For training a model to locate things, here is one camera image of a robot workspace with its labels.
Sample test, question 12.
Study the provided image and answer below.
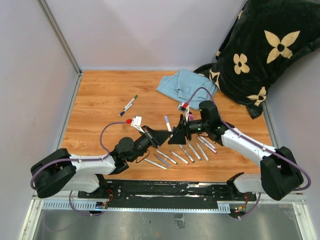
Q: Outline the light blue cap marker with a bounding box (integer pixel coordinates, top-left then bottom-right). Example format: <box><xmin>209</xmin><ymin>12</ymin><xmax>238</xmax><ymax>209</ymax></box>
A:
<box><xmin>187</xmin><ymin>143</ymin><xmax>202</xmax><ymax>161</ymax></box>

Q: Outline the lavender marker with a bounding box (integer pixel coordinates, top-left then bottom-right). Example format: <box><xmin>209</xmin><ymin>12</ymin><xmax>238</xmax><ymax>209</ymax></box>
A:
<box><xmin>154</xmin><ymin>154</ymin><xmax>171</xmax><ymax>168</ymax></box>

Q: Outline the grey blue cap marker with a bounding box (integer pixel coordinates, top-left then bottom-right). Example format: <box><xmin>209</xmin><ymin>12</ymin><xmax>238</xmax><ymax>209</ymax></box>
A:
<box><xmin>164</xmin><ymin>115</ymin><xmax>172</xmax><ymax>132</ymax></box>

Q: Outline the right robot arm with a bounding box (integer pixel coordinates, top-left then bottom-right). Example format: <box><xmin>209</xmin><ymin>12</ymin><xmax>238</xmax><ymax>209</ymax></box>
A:
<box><xmin>168</xmin><ymin>100</ymin><xmax>304</xmax><ymax>201</ymax></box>

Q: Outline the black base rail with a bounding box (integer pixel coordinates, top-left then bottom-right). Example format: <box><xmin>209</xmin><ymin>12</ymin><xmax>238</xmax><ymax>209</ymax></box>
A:
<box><xmin>77</xmin><ymin>179</ymin><xmax>257</xmax><ymax>210</ymax></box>

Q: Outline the black floral blanket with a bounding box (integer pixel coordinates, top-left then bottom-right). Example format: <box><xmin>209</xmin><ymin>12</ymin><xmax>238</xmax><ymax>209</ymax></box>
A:
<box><xmin>195</xmin><ymin>0</ymin><xmax>320</xmax><ymax>119</ymax></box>

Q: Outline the magenta cap marker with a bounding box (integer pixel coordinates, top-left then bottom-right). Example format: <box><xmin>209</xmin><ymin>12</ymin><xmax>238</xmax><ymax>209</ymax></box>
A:
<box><xmin>197</xmin><ymin>136</ymin><xmax>217</xmax><ymax>154</ymax></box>

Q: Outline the light green marker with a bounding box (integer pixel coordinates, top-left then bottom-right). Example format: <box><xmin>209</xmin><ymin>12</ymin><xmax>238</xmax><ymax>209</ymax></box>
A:
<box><xmin>144</xmin><ymin>158</ymin><xmax>168</xmax><ymax>170</ymax></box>

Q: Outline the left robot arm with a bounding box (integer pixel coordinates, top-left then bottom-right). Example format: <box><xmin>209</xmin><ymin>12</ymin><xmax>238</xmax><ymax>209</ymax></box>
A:
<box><xmin>30</xmin><ymin>125</ymin><xmax>172</xmax><ymax>199</ymax></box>

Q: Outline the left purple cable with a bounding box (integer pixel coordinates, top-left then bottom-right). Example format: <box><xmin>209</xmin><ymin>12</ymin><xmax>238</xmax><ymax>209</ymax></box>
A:
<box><xmin>30</xmin><ymin>120</ymin><xmax>130</xmax><ymax>217</ymax></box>

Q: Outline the navy green marker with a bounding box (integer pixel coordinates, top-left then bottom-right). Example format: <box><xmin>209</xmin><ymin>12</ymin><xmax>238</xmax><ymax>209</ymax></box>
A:
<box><xmin>119</xmin><ymin>94</ymin><xmax>138</xmax><ymax>117</ymax></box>

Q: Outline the green cap marker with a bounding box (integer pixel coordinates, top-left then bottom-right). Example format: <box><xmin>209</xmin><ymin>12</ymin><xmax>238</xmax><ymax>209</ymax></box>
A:
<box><xmin>156</xmin><ymin>150</ymin><xmax>178</xmax><ymax>165</ymax></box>

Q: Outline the light blue cloth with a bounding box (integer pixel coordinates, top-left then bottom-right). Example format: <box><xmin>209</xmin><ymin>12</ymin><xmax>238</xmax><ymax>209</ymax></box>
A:
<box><xmin>156</xmin><ymin>70</ymin><xmax>218</xmax><ymax>103</ymax></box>

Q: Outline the aluminium corner post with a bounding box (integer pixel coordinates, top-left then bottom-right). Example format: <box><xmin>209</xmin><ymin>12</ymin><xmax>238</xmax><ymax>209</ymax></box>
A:
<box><xmin>36</xmin><ymin>0</ymin><xmax>83</xmax><ymax>76</ymax></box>

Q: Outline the white slim marker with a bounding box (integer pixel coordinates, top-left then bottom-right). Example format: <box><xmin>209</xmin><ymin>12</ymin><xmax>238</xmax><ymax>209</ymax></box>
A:
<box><xmin>196</xmin><ymin>142</ymin><xmax>209</xmax><ymax>161</ymax></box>

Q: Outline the red pink cap marker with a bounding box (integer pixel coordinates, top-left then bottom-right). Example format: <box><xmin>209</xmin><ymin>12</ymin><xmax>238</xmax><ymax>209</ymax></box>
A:
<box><xmin>170</xmin><ymin>151</ymin><xmax>189</xmax><ymax>165</ymax></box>

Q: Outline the pink marker pen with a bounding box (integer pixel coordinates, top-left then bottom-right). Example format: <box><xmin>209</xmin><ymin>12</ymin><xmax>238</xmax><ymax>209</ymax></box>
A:
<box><xmin>200</xmin><ymin>136</ymin><xmax>216</xmax><ymax>150</ymax></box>

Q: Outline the purple cable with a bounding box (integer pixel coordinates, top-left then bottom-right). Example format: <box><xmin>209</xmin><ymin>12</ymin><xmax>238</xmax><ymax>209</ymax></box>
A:
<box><xmin>30</xmin><ymin>120</ymin><xmax>130</xmax><ymax>217</ymax></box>
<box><xmin>186</xmin><ymin>86</ymin><xmax>312</xmax><ymax>221</ymax></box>

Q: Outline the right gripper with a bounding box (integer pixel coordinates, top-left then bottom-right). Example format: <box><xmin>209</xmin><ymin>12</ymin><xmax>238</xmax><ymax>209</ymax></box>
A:
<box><xmin>168</xmin><ymin>114</ymin><xmax>209</xmax><ymax>145</ymax></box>

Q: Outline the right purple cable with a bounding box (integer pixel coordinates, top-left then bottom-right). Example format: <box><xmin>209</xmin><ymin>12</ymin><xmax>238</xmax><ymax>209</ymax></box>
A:
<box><xmin>186</xmin><ymin>86</ymin><xmax>312</xmax><ymax>221</ymax></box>

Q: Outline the dark blue cap marker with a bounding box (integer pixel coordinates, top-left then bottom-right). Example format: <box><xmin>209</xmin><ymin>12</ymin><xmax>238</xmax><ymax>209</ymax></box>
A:
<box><xmin>179</xmin><ymin>144</ymin><xmax>195</xmax><ymax>163</ymax></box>

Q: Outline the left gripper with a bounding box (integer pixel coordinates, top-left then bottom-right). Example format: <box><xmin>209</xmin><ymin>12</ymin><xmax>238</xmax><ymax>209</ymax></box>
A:
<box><xmin>129</xmin><ymin>125</ymin><xmax>172</xmax><ymax>162</ymax></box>

